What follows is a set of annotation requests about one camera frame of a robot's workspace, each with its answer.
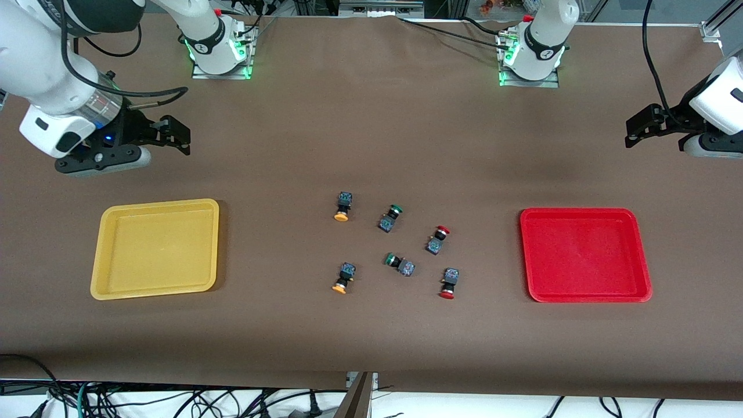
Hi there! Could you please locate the yellow plastic tray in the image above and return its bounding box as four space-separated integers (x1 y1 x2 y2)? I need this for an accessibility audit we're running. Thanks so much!
90 199 220 301

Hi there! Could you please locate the yellow push button switch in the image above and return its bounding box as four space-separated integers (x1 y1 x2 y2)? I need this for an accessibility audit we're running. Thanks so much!
331 262 356 295
334 191 355 222

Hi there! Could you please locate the red push button switch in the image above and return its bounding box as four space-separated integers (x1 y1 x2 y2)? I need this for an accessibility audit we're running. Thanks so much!
438 267 460 300
425 225 451 255

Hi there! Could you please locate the red plastic tray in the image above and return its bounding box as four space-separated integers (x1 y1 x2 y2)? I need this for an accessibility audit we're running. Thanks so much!
520 207 653 304

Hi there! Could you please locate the brown table cover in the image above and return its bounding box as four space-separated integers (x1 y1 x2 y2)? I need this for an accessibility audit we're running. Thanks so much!
0 12 743 401

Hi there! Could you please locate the grey metal box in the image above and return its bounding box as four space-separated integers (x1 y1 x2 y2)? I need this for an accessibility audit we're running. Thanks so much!
340 0 424 18

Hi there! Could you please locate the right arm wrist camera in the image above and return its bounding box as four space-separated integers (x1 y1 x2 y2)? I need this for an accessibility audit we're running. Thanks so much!
55 145 153 175

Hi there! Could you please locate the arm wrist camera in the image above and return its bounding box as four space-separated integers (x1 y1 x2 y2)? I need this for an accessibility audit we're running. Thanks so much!
682 134 743 159
55 145 153 175

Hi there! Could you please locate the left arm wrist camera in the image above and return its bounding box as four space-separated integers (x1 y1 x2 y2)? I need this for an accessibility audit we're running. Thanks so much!
682 134 743 159

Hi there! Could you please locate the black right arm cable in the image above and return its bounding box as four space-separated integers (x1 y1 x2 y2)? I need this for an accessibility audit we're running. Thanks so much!
58 0 189 111

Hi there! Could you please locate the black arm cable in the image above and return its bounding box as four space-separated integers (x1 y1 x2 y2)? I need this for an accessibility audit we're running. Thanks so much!
641 0 688 128
58 0 189 111

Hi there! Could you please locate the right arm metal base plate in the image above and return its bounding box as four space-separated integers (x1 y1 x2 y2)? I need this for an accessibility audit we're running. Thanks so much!
192 26 257 80

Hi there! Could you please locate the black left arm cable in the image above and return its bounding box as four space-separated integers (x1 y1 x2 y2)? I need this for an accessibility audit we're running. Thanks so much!
641 0 688 128

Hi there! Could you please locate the aluminium frame profile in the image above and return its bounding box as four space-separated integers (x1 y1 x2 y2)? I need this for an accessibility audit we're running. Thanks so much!
699 0 743 41

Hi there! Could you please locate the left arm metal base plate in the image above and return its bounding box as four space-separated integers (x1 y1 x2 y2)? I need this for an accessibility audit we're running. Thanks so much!
497 29 561 89

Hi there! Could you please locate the black cable on table cover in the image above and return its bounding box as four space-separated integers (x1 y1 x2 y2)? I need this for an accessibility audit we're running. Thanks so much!
398 16 513 50

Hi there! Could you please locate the green push button switch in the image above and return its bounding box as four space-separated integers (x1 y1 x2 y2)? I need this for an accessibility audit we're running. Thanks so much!
378 204 405 233
384 253 416 278

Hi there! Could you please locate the black curved floor cable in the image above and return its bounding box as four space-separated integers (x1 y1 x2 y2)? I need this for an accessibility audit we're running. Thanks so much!
0 353 59 401

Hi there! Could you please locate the teal cable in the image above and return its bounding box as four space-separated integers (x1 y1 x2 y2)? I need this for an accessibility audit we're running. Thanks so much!
77 380 95 418

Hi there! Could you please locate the wooden post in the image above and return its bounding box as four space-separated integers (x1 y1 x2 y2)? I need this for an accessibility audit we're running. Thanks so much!
334 372 373 418

